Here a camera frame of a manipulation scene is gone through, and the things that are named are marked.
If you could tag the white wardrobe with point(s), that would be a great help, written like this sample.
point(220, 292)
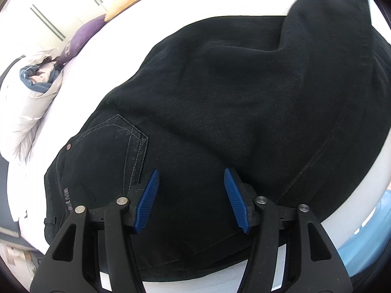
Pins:
point(52, 9)

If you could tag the white bed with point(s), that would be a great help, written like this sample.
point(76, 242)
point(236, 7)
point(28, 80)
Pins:
point(128, 48)

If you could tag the light blue cloth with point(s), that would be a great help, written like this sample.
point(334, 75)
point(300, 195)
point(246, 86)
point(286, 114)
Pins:
point(363, 241)

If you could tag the purple pillow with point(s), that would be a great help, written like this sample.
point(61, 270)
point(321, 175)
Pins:
point(80, 38)

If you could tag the black denim pants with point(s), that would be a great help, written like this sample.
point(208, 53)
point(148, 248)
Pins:
point(232, 103)

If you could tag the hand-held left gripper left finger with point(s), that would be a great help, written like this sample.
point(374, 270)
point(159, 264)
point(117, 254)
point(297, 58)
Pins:
point(147, 200)

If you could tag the white puffer jacket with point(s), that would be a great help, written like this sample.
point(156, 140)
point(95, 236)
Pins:
point(27, 103)

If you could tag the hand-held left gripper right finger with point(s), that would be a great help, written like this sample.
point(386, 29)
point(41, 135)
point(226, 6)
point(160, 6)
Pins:
point(236, 200)

